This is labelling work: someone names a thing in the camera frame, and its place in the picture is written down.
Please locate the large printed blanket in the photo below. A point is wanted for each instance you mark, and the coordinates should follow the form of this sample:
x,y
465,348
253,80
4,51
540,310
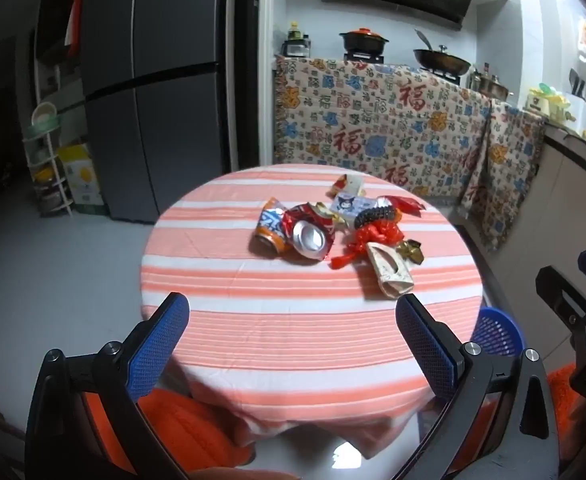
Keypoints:
x,y
373,125

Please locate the striped pink white tablecloth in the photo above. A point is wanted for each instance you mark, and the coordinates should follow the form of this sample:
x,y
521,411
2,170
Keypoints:
x,y
298,320

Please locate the white tiered storage rack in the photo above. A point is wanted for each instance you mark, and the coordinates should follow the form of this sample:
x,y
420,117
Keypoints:
x,y
48,170

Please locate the white cartoon snack packet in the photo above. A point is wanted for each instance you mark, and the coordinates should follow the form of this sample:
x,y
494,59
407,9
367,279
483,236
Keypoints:
x,y
353,205

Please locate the steel cooking pot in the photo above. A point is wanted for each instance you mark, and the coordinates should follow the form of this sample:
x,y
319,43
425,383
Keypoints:
x,y
490,87

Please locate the gas stove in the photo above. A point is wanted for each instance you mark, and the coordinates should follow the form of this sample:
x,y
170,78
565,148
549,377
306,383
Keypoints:
x,y
365,56

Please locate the red foil wrapper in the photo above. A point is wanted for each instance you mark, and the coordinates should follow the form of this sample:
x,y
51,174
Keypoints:
x,y
405,205

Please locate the gold foil wrapper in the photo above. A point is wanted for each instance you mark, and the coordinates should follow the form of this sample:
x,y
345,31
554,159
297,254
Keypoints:
x,y
410,251

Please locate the crushed red drink can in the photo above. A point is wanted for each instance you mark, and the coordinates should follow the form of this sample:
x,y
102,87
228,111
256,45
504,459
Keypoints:
x,y
309,237

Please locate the narrow printed blanket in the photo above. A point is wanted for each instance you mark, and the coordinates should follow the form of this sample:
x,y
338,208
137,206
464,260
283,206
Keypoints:
x,y
508,160

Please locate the dark grey refrigerator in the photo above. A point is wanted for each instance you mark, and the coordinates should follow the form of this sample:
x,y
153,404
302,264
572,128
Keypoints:
x,y
173,110

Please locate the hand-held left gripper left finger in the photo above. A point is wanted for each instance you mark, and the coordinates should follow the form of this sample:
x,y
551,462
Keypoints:
x,y
157,342

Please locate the black clay pot orange lid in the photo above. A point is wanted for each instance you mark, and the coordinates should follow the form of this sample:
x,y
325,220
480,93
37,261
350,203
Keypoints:
x,y
363,40

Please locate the yellow cardboard box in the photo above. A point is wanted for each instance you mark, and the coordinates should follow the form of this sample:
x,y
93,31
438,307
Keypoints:
x,y
80,177

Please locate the small white red packet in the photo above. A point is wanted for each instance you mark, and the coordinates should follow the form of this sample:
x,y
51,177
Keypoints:
x,y
347,184

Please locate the yellow oil bottle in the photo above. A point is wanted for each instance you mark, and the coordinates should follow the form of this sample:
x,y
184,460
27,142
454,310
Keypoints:
x,y
294,31

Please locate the kitchen counter cabinet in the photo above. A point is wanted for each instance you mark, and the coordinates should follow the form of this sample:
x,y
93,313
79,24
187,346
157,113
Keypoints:
x,y
578,185

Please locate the beige paper carton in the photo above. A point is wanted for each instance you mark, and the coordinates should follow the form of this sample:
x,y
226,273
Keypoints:
x,y
388,272

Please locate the red plastic ribbon bow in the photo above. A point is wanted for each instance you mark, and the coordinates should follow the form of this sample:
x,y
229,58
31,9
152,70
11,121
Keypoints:
x,y
373,240

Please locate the orange fleece trousers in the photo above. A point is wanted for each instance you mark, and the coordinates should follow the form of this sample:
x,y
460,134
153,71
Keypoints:
x,y
183,420

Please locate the knife holder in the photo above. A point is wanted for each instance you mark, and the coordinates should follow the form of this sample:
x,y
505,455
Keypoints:
x,y
579,87

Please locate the metal spatula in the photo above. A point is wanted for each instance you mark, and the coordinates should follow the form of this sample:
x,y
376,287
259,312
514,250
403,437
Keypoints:
x,y
423,39

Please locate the green yellow plastic container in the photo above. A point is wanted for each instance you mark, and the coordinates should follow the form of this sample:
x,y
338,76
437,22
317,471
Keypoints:
x,y
548,102

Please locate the crushed orange drink can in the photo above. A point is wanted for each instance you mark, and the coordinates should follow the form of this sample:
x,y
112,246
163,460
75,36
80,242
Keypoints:
x,y
270,227

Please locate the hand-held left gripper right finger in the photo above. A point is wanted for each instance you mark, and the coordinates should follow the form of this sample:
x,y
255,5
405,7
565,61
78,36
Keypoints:
x,y
425,347

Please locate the black wok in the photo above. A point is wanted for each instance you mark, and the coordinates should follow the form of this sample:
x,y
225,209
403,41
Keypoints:
x,y
440,62

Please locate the cream plastic bowl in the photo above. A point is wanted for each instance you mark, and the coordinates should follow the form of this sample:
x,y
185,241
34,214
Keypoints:
x,y
44,114

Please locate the black knitted cloth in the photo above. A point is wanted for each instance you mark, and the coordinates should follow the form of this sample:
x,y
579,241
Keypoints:
x,y
375,217

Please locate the small black kitchen appliance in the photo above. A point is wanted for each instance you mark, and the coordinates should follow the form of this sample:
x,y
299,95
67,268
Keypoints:
x,y
295,49

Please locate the blue mesh basket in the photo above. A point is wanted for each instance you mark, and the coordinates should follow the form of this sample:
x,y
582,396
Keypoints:
x,y
498,332

